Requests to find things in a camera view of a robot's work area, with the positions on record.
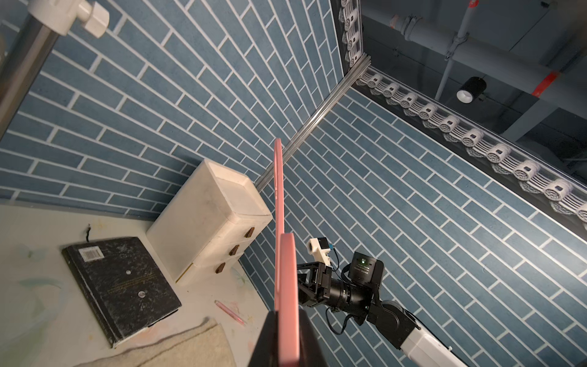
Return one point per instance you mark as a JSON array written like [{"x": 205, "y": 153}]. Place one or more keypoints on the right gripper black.
[{"x": 317, "y": 286}]

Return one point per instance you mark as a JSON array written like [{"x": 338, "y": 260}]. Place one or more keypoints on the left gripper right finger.
[{"x": 311, "y": 353}]

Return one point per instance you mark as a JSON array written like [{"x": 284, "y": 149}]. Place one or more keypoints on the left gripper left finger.
[{"x": 265, "y": 353}]

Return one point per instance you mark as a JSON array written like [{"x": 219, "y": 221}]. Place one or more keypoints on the pink plastic hanger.
[{"x": 286, "y": 289}]

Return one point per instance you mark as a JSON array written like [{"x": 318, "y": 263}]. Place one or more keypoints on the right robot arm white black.
[{"x": 397, "y": 325}]

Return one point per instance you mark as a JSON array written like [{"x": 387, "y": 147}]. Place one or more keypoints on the pink pen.
[{"x": 230, "y": 312}]

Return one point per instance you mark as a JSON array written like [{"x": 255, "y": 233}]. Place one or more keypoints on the beige knitted cloth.
[{"x": 205, "y": 345}]

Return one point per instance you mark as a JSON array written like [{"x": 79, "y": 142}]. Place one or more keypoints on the white three-drawer cabinet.
[{"x": 208, "y": 225}]

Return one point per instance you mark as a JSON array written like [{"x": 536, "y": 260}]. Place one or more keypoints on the floral table mat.
[{"x": 45, "y": 319}]

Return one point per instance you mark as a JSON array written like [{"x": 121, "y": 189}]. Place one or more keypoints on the ceiling spot lamp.
[{"x": 473, "y": 88}]

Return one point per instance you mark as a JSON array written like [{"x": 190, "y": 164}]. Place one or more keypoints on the grey ceiling pipe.
[{"x": 558, "y": 89}]

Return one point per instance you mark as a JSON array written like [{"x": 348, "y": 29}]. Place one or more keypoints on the metal clothes rack white joints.
[{"x": 47, "y": 21}]

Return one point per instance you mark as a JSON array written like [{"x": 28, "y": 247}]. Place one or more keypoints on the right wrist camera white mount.
[{"x": 319, "y": 249}]

